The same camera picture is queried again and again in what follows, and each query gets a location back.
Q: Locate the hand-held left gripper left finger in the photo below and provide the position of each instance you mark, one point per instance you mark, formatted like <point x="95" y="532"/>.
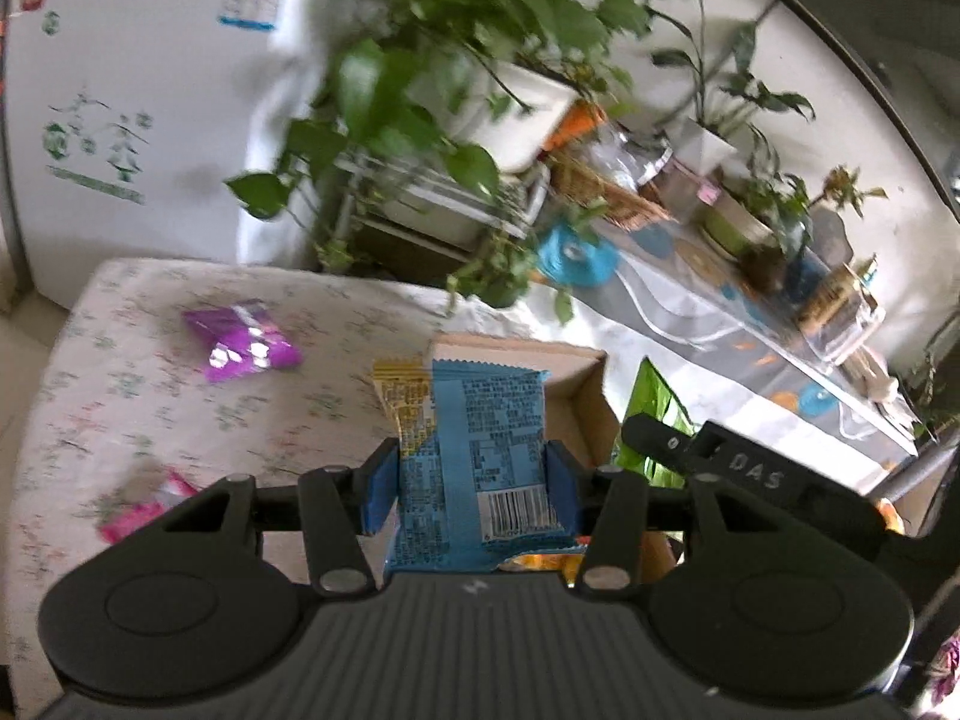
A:
<point x="379" y="491"/>

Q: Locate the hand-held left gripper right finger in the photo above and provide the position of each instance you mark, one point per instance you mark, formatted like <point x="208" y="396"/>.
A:
<point x="564" y="489"/>

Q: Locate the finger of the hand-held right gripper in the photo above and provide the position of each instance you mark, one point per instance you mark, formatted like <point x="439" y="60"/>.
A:
<point x="664" y="446"/>

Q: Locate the green snack packet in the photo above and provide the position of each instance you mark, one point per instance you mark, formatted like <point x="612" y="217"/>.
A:
<point x="656" y="397"/>

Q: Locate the light blue yellow snack packet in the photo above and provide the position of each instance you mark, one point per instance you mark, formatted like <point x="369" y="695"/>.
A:
<point x="487" y="442"/>

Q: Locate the cardboard box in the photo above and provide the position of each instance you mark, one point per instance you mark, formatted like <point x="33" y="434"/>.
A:
<point x="577" y="390"/>

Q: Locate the side table with clear cover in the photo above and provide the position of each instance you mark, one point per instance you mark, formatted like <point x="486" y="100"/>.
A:
<point x="720" y="345"/>

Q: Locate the clear glass jar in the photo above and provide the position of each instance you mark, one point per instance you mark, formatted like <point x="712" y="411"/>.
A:
<point x="851" y="334"/>

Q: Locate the monstera plant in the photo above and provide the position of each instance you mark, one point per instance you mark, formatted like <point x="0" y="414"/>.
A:
<point x="934" y="390"/>

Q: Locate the brown bottle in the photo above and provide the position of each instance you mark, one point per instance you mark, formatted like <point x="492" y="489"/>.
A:
<point x="829" y="304"/>

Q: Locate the brown round object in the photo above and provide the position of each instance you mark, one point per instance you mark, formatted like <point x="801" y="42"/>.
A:
<point x="765" y="270"/>

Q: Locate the purple snack packet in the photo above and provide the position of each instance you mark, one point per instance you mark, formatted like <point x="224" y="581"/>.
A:
<point x="240" y="341"/>

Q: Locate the blue round tape roll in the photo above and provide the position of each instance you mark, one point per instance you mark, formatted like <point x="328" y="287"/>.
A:
<point x="577" y="255"/>

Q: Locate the plant in green pot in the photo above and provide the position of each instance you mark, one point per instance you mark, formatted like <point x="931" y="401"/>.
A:
<point x="739" y="225"/>

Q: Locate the pink snack packet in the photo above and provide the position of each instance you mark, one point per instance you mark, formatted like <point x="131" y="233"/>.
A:
<point x="142" y="514"/>

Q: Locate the wicker basket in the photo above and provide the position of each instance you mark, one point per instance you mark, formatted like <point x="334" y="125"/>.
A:
<point x="607" y="195"/>

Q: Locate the white storage bin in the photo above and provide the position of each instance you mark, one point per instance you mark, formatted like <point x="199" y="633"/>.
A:
<point x="442" y="217"/>

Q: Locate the clear plastic bags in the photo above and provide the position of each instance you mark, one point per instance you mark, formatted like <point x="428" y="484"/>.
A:
<point x="626" y="157"/>

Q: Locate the white metal rack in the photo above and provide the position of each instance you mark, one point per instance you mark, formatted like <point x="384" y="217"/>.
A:
<point x="420" y="195"/>

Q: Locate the leafy plant in square pot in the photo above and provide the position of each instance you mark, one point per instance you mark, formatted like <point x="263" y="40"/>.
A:
<point x="712" y="127"/>

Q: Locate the orange item behind basket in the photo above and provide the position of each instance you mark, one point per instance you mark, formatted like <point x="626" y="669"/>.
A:
<point x="574" y="124"/>

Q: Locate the pothos plant in white pot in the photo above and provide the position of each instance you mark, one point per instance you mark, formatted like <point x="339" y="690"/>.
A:
<point x="450" y="52"/>

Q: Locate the dark television screen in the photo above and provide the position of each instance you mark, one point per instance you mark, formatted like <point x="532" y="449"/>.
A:
<point x="885" y="37"/>

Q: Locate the white refrigerator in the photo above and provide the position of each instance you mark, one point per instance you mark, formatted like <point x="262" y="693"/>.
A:
<point x="127" y="90"/>

